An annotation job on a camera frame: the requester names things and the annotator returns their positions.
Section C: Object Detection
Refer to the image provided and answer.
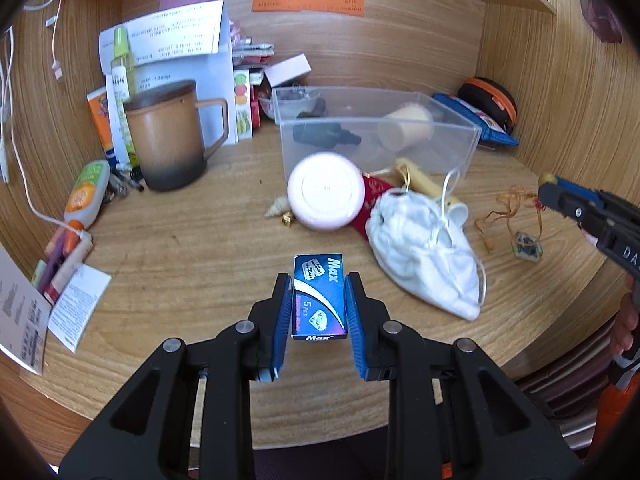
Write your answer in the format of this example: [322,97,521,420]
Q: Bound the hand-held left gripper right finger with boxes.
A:
[345,271,586,480]

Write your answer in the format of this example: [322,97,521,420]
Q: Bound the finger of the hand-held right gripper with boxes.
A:
[537,172,613,231]

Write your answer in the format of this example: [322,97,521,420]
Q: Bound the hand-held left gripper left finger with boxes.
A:
[59,272,296,480]

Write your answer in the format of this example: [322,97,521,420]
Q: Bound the blue razor blade box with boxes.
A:
[291,253,351,342]

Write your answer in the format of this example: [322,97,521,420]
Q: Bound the white drawstring pouch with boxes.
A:
[365,169,488,322]

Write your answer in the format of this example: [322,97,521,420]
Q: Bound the beige seashell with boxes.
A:
[264,196,293,219]

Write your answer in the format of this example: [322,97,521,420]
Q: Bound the red velvet pouch gold cord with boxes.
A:
[280,172,413,241]

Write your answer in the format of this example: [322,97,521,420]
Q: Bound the pink round jar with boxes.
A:
[287,152,367,232]

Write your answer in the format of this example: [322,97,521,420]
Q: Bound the clear plastic storage bin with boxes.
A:
[272,86,483,182]

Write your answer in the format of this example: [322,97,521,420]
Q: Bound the yellow sunscreen tube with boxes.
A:
[395,157,468,211]

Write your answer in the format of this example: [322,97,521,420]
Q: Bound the person's right hand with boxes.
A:
[610,290,638,361]

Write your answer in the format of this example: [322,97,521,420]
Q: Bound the wooden desk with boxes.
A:
[0,120,628,453]

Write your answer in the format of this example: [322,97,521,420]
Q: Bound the blue flat packet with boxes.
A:
[432,92,521,148]

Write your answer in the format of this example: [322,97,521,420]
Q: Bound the black orange round case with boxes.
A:
[457,77,518,135]

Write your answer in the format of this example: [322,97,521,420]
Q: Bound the striped seat cushion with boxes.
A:
[515,327,618,453]

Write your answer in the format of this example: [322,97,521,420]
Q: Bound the dark dropper bottle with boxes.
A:
[292,122,362,148]

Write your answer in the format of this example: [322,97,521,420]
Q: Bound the cream round cup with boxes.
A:
[377,104,435,151]

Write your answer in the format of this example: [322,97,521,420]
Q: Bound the dark red cloth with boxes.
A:
[580,0,626,43]

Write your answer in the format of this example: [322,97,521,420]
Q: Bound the red small box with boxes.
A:
[250,85,264,130]

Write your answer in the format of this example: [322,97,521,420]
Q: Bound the metal pens bundle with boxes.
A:
[102,165,146,203]

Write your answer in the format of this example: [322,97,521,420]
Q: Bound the fruit print box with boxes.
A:
[232,69,255,141]

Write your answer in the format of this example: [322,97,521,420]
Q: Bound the white folded receipt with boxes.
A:
[47,265,112,354]

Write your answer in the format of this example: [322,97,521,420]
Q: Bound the small glass bowl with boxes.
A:
[258,87,321,122]

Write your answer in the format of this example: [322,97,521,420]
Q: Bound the brown ceramic mug with lid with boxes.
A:
[122,80,230,192]

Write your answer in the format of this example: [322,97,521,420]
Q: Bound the pink cosmetic tubes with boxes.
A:
[31,227,93,306]

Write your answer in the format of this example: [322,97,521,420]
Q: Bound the green orange squeeze tube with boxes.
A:
[64,160,111,225]

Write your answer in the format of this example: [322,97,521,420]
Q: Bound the white pink small box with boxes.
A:
[264,54,312,89]

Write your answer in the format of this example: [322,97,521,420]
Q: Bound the white paper documents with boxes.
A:
[132,45,240,147]

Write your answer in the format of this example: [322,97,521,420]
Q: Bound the white slim tube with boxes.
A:
[106,62,132,168]

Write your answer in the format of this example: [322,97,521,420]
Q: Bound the stack of leaflets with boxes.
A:
[231,20,276,86]

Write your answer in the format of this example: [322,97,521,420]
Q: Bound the large printed paper slip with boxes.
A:
[0,245,53,376]

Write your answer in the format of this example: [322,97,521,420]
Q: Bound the white printed paper sheet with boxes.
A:
[98,1,224,67]

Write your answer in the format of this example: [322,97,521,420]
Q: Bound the green spray bottle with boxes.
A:
[112,26,137,103]

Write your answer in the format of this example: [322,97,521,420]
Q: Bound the small charm with orange string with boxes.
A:
[472,186,547,263]

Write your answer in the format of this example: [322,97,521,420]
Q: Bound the white charging cable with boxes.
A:
[0,25,94,243]

